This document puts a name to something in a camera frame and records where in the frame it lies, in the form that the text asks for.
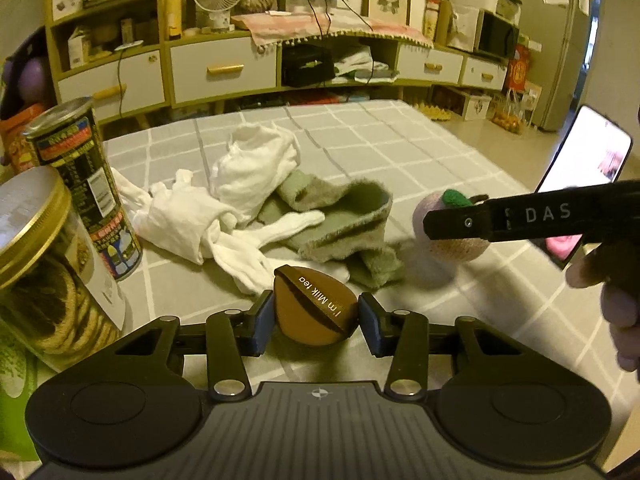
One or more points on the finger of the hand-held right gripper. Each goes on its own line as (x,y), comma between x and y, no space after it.
(450,222)

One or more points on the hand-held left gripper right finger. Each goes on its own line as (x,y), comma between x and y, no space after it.
(370,325)

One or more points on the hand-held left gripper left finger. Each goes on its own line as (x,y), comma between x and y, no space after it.
(262,325)

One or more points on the pink knitted fruit toy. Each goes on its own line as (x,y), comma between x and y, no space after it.
(450,252)

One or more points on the brown milk tea disc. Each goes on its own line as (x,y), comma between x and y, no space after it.
(310,320)

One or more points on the green plastic box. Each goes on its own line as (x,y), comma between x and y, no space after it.
(15,400)

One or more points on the person's right hand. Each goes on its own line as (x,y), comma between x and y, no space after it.
(620,310)

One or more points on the smartphone with lit screen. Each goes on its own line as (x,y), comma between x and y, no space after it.
(590,150)

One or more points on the white glove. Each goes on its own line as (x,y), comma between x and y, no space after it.
(250,255)
(165,220)

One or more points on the green towel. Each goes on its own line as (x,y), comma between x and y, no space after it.
(350,230)

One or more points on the egg tray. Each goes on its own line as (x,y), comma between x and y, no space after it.
(435,110)

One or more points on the pile of oranges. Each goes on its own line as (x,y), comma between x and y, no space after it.
(507,120)

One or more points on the white box with figure print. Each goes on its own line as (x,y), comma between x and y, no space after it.
(472,105)

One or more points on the grey checked tablecloth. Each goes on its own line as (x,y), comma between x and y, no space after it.
(350,135)

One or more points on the grey refrigerator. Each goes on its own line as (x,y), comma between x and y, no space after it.
(555,60)

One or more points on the red hanging decoration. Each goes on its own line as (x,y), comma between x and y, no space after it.
(517,67)

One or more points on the green and white low cabinet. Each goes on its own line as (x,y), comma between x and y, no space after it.
(400,60)

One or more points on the black microwave oven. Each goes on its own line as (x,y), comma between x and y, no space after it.
(497,35)

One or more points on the black bag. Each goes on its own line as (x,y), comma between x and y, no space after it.
(305,65)

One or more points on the pink fringed runner cloth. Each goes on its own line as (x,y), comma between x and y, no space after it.
(325,27)

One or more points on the black tin can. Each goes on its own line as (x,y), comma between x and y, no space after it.
(85,170)

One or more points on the clear jar with gold lid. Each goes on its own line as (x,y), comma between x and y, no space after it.
(35,220)

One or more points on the green and white shelf cabinet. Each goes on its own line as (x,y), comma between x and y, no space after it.
(160,50)

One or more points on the orange printed bucket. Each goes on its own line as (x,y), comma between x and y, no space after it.
(15,145)

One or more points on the yellow tube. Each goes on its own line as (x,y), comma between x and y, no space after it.
(173,15)

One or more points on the purple balls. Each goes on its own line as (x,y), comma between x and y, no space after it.
(30,75)

